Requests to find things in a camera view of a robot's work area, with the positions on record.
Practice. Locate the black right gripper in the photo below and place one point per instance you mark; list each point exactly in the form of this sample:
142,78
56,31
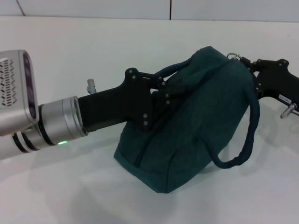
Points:
278,79

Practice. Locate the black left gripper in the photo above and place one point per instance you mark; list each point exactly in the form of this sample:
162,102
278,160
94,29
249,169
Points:
121,105

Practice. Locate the dark teal fabric bag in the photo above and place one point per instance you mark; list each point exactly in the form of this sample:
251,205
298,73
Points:
198,128

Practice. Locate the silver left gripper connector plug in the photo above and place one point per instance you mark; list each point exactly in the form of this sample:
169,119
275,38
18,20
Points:
91,86

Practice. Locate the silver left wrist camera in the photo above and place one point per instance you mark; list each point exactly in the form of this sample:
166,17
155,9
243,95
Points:
14,93

